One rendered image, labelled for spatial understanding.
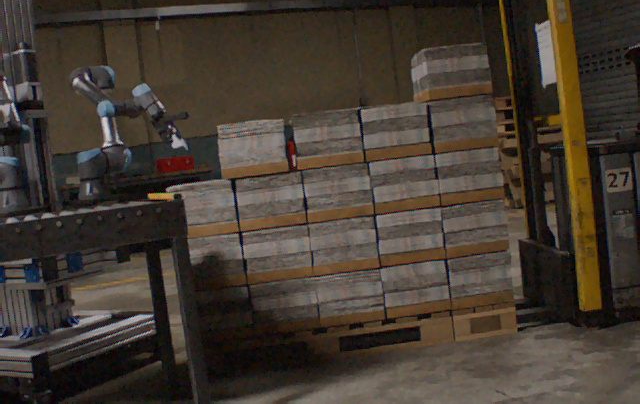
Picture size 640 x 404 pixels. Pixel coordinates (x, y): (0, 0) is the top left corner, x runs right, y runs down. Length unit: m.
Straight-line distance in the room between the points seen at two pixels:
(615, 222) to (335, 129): 1.27
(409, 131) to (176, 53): 7.13
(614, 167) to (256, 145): 1.53
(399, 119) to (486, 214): 0.56
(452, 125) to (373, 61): 7.86
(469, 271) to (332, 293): 0.61
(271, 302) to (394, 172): 0.77
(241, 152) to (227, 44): 7.19
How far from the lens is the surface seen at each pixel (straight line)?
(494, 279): 3.58
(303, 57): 10.89
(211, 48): 10.48
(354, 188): 3.45
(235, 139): 3.41
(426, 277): 3.51
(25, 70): 3.80
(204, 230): 3.45
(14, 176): 3.53
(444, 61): 3.52
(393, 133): 3.45
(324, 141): 3.43
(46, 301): 3.79
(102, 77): 4.01
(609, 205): 3.56
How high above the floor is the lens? 0.89
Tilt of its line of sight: 3 degrees down
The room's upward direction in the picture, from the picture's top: 7 degrees counter-clockwise
